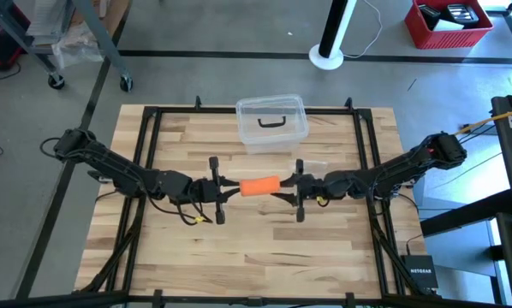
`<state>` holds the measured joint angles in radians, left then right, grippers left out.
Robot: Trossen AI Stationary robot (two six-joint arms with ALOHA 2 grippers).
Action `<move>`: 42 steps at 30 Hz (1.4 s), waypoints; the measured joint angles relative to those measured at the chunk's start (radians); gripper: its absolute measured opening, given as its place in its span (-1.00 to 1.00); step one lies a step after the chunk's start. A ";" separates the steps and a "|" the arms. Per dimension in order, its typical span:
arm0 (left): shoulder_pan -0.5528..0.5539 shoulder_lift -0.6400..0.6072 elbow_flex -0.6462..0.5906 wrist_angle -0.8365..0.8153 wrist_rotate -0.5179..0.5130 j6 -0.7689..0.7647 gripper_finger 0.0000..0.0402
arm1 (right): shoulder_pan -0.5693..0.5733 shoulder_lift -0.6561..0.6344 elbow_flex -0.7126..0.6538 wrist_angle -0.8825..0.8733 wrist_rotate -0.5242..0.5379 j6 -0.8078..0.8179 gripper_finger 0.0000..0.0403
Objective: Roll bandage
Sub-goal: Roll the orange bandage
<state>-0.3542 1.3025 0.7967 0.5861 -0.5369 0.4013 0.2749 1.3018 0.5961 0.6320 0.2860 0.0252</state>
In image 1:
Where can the orange elastic bandage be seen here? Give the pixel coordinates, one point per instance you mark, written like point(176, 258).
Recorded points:
point(260, 186)

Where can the grey metal cart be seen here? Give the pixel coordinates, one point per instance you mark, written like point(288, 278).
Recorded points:
point(104, 43)

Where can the clear plastic zip bag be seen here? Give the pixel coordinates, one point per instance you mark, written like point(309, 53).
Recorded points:
point(313, 164)

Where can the plain black device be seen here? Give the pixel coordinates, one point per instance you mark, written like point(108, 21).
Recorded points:
point(429, 15)

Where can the red plastic crate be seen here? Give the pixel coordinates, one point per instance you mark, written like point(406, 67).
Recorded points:
point(453, 40)

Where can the brown cardboard sheet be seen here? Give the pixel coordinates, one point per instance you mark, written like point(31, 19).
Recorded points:
point(114, 13)

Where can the crumpled clear plastic wrap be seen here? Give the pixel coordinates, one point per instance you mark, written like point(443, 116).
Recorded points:
point(76, 47)

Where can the clear plastic storage bin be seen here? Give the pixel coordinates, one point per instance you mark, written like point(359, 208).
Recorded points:
point(264, 147)

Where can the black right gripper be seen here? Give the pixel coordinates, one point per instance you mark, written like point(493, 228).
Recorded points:
point(313, 190)

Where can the white paper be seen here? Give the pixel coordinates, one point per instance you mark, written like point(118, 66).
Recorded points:
point(448, 25)

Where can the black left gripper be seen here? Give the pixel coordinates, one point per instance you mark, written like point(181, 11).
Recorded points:
point(204, 190)

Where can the black Netgear network switch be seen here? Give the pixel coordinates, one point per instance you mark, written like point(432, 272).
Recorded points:
point(420, 271)

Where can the black aluminium table frame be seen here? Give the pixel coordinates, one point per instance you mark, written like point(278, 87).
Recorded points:
point(187, 110)

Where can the striped black device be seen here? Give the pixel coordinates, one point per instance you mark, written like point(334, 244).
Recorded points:
point(461, 13)

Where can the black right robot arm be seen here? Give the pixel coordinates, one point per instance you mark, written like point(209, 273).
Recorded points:
point(401, 164)

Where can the white sheet stack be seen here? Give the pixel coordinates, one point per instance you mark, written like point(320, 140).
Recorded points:
point(50, 17)

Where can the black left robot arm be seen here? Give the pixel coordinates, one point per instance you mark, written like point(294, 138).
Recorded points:
point(119, 167)

